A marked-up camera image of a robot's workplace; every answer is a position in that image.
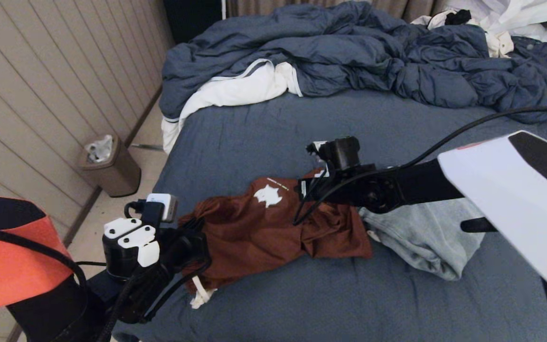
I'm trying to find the beige curtain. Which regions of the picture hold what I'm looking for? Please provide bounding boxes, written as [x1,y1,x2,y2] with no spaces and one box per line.
[226,0,450,24]

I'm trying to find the rust brown shorts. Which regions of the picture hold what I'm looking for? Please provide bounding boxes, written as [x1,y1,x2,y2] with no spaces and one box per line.
[179,166,374,310]

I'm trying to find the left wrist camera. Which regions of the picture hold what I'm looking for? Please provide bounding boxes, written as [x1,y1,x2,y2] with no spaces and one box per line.
[102,192,179,282]

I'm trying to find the small black garment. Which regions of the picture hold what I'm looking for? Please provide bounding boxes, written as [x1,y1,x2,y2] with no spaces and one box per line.
[444,9,472,26]

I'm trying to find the blue bed sheet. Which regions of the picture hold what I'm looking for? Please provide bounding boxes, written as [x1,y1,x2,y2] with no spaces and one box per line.
[104,88,547,342]

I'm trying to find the dark denim garment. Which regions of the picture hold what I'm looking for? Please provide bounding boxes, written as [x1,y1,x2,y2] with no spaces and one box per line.
[511,37,547,100]

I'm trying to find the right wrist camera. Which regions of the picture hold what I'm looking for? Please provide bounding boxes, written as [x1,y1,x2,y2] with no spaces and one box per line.
[306,136,362,172]

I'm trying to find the cream jacket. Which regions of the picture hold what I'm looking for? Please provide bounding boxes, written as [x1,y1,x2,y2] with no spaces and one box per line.
[411,10,515,58]

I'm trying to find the black cabinet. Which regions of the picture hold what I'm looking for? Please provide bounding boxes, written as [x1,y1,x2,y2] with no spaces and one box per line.
[162,0,224,44]

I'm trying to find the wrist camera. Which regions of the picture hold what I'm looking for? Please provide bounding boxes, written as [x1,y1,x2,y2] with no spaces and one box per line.
[102,192,179,282]
[306,136,362,172]

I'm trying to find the brown trash bin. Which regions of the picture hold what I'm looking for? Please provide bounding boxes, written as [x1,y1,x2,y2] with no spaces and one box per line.
[79,134,142,198]

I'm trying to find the white plastic bin bag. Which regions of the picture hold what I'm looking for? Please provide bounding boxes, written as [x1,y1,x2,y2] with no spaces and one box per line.
[85,134,113,163]

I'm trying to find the white shirt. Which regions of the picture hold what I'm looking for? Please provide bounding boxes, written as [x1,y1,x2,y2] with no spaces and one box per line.
[444,0,547,43]

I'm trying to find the dark blue crumpled duvet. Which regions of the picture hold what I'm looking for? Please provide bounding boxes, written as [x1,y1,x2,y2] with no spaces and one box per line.
[160,0,547,125]

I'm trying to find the light blue denim jeans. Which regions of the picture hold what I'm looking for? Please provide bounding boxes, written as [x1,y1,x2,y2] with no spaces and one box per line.
[359,197,488,281]

